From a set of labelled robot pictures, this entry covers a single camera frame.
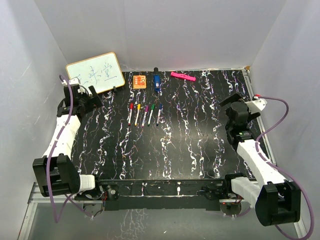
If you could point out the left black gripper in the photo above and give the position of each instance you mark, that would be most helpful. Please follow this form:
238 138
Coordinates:
93 102

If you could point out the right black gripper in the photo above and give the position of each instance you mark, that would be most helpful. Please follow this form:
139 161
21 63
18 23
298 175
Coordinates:
234 97

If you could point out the white pen red tip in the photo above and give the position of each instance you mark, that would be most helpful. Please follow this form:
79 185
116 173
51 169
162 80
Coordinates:
130 116

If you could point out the white pen green end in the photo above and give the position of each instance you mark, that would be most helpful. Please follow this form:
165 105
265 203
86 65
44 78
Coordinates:
150 117

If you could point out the white pen blue tip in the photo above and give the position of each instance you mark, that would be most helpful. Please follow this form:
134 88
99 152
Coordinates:
158 117

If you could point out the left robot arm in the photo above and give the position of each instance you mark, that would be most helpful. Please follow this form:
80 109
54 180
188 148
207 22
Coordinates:
54 170

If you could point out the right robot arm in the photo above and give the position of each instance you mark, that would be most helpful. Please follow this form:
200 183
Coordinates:
276 200

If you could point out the orange card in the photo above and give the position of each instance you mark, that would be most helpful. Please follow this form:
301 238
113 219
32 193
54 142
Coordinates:
139 82

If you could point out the pink plastic tool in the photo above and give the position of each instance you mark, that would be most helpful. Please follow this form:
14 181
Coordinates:
183 76

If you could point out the blue black marker tool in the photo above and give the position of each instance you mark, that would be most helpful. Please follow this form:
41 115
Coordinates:
156 80

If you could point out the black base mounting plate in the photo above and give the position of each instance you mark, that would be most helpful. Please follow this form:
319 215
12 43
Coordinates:
207 194

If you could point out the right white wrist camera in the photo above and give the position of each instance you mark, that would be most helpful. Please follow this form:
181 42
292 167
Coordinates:
256 105

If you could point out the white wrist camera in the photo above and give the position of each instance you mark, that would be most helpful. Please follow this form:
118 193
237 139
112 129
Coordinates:
256 105
75 82

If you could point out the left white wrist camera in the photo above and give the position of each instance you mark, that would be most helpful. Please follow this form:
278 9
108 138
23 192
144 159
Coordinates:
75 82

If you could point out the small whiteboard wooden frame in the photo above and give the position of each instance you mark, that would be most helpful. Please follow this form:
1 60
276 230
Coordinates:
102 71

